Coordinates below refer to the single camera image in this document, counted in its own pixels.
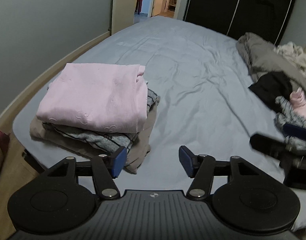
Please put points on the light blue bed sheet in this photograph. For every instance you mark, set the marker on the light blue bed sheet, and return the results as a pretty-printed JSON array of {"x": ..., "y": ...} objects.
[{"x": 205, "y": 101}]

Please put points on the grey-brown blanket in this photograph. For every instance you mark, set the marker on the grey-brown blanket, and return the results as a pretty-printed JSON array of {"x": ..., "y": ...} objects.
[{"x": 260, "y": 58}]

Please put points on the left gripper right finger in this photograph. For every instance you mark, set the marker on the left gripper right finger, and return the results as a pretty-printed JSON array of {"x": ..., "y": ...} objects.
[{"x": 204, "y": 168}]

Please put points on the grey striped unfolded garment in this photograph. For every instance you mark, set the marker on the grey striped unfolded garment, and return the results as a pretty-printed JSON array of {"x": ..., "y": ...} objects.
[{"x": 290, "y": 124}]

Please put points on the pink skirt garment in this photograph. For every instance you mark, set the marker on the pink skirt garment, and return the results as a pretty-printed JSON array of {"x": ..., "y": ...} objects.
[{"x": 98, "y": 97}]

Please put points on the dark wardrobe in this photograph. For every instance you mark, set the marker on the dark wardrobe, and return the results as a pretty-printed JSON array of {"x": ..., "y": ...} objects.
[{"x": 265, "y": 18}]

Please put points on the cream fluffy garment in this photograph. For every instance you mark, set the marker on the cream fluffy garment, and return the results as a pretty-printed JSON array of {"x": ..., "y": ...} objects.
[{"x": 294, "y": 54}]

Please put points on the white door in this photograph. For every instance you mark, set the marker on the white door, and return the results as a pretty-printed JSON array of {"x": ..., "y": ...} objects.
[{"x": 122, "y": 14}]

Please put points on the pink garment in pile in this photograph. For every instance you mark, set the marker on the pink garment in pile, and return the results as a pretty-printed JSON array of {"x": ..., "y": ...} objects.
[{"x": 298, "y": 102}]

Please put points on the beige folded garment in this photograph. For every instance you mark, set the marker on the beige folded garment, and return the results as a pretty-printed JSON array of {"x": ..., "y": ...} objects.
[{"x": 140, "y": 144}]

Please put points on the black garment in pile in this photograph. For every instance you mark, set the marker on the black garment in pile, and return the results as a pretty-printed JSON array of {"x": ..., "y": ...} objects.
[{"x": 271, "y": 85}]

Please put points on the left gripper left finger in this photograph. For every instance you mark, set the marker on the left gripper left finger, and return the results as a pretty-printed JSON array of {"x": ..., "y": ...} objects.
[{"x": 103, "y": 169}]

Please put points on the grey striped folded garment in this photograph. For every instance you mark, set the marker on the grey striped folded garment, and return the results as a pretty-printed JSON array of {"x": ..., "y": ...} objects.
[{"x": 113, "y": 134}]

